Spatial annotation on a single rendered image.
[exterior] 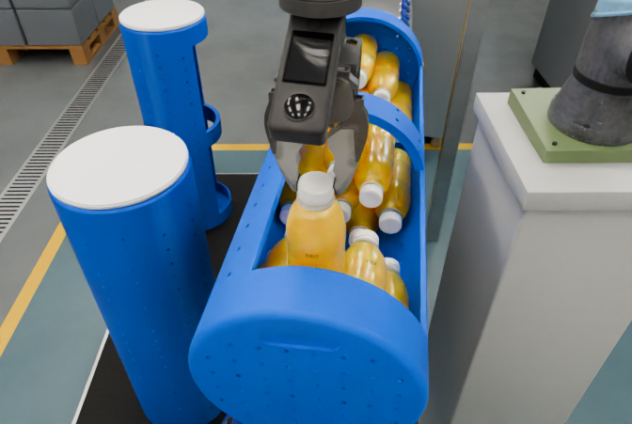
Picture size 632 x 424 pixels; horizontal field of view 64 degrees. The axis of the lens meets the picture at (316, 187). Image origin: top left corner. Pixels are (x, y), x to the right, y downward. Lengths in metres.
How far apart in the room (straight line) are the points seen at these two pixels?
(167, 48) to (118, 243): 0.85
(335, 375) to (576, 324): 0.68
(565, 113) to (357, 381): 0.58
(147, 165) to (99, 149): 0.13
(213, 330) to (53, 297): 1.82
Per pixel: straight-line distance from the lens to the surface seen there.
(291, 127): 0.39
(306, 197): 0.52
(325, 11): 0.43
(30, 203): 2.89
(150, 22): 1.79
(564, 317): 1.15
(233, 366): 0.62
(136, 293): 1.17
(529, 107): 1.01
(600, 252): 1.02
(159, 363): 1.38
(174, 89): 1.81
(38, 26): 4.20
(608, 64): 0.91
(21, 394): 2.13
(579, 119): 0.95
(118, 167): 1.09
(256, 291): 0.55
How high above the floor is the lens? 1.65
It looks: 39 degrees down
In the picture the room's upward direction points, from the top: straight up
